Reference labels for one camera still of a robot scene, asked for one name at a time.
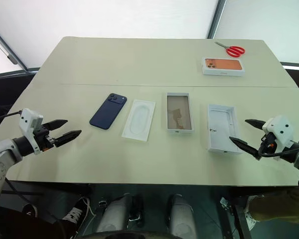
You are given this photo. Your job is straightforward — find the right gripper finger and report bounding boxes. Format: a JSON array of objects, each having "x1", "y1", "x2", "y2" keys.
[
  {"x1": 229, "y1": 136, "x2": 261, "y2": 160},
  {"x1": 244, "y1": 119, "x2": 268, "y2": 130}
]

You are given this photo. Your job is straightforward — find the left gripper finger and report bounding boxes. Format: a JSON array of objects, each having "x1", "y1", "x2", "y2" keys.
[
  {"x1": 45, "y1": 119, "x2": 69, "y2": 130},
  {"x1": 55, "y1": 129, "x2": 83, "y2": 147}
]

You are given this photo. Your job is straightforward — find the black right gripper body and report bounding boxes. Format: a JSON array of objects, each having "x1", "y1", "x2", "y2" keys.
[{"x1": 258, "y1": 132, "x2": 278, "y2": 160}]

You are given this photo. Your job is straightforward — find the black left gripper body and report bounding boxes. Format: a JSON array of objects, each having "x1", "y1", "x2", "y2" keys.
[{"x1": 32, "y1": 123, "x2": 57, "y2": 153}]

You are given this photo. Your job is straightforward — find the white phone box lid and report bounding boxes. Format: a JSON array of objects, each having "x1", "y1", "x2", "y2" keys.
[{"x1": 207, "y1": 104, "x2": 243, "y2": 155}]

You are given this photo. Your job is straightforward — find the dark blue smartphone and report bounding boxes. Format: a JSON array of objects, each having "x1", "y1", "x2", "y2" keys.
[{"x1": 89, "y1": 93, "x2": 129, "y2": 130}]

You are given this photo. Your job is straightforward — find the closed box with orange phone print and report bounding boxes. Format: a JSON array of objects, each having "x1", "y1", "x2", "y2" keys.
[{"x1": 201, "y1": 57, "x2": 246, "y2": 77}]

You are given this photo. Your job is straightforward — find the white box with brown insert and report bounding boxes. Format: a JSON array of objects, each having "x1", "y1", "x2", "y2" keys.
[{"x1": 165, "y1": 92, "x2": 194, "y2": 135}]

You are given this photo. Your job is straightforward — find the silver metal table clamp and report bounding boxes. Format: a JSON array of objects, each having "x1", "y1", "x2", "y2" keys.
[{"x1": 220, "y1": 196, "x2": 240, "y2": 213}]

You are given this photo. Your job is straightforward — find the yellow-brown padded object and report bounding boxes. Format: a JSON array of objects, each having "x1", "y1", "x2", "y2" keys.
[{"x1": 247, "y1": 187, "x2": 299, "y2": 225}]

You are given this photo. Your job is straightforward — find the white moulded insert tray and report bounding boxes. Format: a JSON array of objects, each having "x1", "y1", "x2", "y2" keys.
[{"x1": 121, "y1": 99, "x2": 157, "y2": 143}]

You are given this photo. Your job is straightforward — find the black sneaker with white laces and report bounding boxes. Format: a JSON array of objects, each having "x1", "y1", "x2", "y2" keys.
[{"x1": 61, "y1": 196, "x2": 96, "y2": 226}]

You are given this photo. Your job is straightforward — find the silver right robot leg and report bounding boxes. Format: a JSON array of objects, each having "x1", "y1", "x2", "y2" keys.
[{"x1": 167, "y1": 193, "x2": 198, "y2": 238}]

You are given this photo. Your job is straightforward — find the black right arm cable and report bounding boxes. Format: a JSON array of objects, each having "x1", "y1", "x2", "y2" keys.
[{"x1": 258, "y1": 142, "x2": 299, "y2": 159}]

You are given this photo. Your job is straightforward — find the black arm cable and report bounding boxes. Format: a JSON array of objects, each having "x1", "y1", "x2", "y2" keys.
[
  {"x1": 0, "y1": 111, "x2": 23, "y2": 125},
  {"x1": 258, "y1": 142, "x2": 299, "y2": 159}
]

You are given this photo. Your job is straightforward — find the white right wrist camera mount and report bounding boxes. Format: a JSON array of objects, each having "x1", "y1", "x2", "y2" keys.
[{"x1": 261, "y1": 115, "x2": 296, "y2": 162}]

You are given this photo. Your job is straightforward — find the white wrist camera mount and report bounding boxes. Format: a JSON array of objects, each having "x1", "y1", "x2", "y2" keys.
[
  {"x1": 261, "y1": 115, "x2": 296, "y2": 162},
  {"x1": 18, "y1": 108, "x2": 44, "y2": 155}
]

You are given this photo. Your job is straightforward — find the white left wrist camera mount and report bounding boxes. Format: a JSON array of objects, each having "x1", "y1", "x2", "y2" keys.
[{"x1": 18, "y1": 108, "x2": 44, "y2": 155}]

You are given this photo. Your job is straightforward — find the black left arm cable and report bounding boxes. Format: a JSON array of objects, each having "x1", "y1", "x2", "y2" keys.
[{"x1": 0, "y1": 111, "x2": 23, "y2": 125}]

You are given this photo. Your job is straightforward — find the red handled scissors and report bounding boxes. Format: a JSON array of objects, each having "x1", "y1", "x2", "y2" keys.
[{"x1": 213, "y1": 40, "x2": 246, "y2": 57}]

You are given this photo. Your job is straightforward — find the grey window frame rail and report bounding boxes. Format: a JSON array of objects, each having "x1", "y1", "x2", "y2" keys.
[{"x1": 0, "y1": 24, "x2": 28, "y2": 71}]

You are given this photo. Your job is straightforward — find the dark window frame post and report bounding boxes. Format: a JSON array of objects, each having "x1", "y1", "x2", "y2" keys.
[{"x1": 206, "y1": 0, "x2": 228, "y2": 39}]

